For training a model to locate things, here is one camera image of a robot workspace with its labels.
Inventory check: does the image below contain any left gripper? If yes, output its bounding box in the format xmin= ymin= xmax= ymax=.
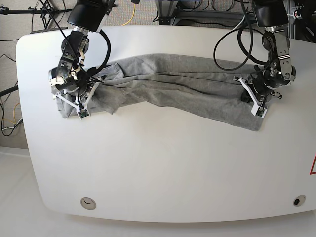
xmin=233 ymin=76 xmax=282 ymax=109

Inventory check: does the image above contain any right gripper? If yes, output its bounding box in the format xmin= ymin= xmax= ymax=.
xmin=51 ymin=82 xmax=100 ymax=113

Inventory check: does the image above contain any grey T-shirt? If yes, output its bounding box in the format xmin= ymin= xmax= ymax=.
xmin=56 ymin=53 xmax=269 ymax=132

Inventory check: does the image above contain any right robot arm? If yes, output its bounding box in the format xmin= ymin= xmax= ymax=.
xmin=48 ymin=0 xmax=115 ymax=119

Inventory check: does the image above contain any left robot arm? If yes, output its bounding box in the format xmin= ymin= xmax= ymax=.
xmin=234 ymin=0 xmax=296 ymax=117

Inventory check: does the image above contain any black tripod stand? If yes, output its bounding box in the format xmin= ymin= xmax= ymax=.
xmin=0 ymin=0 xmax=72 ymax=33

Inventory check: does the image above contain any red triangle sticker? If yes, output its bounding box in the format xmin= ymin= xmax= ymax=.
xmin=310 ymin=155 xmax=316 ymax=175

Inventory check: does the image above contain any left table grommet hole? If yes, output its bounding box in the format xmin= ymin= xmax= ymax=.
xmin=80 ymin=197 xmax=97 ymax=210

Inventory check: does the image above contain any table grommet hole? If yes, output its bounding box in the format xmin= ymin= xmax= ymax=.
xmin=80 ymin=197 xmax=97 ymax=210
xmin=293 ymin=195 xmax=306 ymax=207

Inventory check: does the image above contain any right table grommet hole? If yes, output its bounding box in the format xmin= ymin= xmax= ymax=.
xmin=293 ymin=195 xmax=306 ymax=207

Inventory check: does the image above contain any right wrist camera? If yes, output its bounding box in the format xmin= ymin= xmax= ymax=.
xmin=77 ymin=110 xmax=90 ymax=120

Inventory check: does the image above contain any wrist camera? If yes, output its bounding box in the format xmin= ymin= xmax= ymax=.
xmin=251 ymin=104 xmax=267 ymax=119
xmin=77 ymin=110 xmax=90 ymax=120

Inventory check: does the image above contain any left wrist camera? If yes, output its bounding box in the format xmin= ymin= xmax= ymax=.
xmin=251 ymin=104 xmax=267 ymax=119

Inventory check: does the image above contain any white cable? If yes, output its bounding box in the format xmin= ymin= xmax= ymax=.
xmin=232 ymin=11 xmax=257 ymax=30

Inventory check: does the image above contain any black floor cables left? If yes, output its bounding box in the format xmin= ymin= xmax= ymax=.
xmin=0 ymin=53 xmax=24 ymax=136

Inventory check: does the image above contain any yellow cable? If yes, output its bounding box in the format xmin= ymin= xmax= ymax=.
xmin=121 ymin=4 xmax=136 ymax=27

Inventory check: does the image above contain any grey aluminium frame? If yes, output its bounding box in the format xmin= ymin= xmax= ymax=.
xmin=155 ymin=0 xmax=245 ymax=28

